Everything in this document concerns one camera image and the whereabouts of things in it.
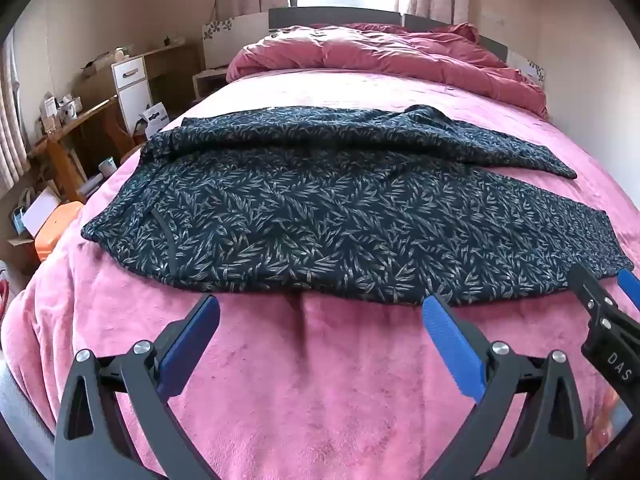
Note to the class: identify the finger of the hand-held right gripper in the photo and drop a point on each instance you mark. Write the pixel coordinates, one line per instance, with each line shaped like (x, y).
(631, 287)
(587, 287)

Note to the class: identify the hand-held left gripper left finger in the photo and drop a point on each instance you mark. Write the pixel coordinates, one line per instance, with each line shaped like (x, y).
(192, 345)

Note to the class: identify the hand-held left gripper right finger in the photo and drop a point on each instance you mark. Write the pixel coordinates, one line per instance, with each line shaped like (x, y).
(450, 345)

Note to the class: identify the dark leaf print pants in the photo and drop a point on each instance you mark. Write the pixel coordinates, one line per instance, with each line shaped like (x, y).
(325, 210)

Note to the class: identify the pink fleece blanket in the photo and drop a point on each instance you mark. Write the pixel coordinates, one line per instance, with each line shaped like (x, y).
(310, 385)

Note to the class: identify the orange plastic box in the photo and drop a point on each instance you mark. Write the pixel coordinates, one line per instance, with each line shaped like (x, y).
(55, 230)

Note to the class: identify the grey mug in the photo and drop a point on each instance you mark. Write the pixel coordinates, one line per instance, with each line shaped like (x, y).
(107, 166)

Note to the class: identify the open cardboard box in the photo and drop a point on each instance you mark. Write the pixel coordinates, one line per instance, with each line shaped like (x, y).
(40, 210)

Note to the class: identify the white and blue package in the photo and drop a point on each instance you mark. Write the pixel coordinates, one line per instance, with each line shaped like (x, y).
(154, 117)

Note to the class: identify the wooden desk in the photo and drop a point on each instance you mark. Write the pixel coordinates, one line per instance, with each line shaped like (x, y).
(75, 127)

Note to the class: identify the small white cabinet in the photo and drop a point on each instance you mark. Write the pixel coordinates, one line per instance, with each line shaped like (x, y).
(131, 95)

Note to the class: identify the white bedside table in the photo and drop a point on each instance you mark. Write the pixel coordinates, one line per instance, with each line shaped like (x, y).
(207, 82)

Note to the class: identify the white mug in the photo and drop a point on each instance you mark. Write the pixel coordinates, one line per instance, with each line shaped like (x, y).
(67, 109)

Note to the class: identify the wooden shelf unit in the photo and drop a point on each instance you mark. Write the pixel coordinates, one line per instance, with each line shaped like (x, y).
(170, 70)

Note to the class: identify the red quilted duvet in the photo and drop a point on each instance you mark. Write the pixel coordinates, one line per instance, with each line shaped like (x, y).
(375, 55)

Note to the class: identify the grey and white headboard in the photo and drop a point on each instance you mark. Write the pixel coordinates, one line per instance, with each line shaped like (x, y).
(325, 14)

